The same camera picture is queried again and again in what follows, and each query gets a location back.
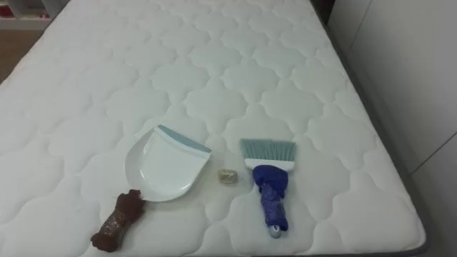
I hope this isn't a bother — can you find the bed with white quilted mattress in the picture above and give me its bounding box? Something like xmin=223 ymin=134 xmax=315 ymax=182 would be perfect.
xmin=0 ymin=0 xmax=431 ymax=257

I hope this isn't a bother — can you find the hand broom with blue-wrapped handle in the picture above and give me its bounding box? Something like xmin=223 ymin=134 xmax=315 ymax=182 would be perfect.
xmin=239 ymin=138 xmax=297 ymax=239

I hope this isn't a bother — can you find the small crumpled paper ball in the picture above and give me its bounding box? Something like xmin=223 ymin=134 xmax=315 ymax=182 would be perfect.
xmin=217 ymin=168 xmax=239 ymax=185

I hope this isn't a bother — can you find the white dustpan with brown-wrapped handle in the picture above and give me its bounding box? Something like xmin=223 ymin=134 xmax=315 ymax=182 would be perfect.
xmin=90 ymin=124 xmax=213 ymax=253

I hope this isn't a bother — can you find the white shelf unit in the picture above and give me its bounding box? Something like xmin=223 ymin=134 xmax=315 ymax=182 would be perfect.
xmin=0 ymin=0 xmax=69 ymax=31

